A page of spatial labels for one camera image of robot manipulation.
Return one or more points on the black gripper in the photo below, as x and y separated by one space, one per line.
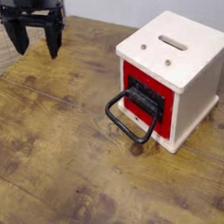
16 15

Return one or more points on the red drawer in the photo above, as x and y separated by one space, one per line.
163 128

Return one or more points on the white wooden box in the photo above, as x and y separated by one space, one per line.
183 55

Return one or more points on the black metal drawer handle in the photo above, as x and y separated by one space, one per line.
132 118

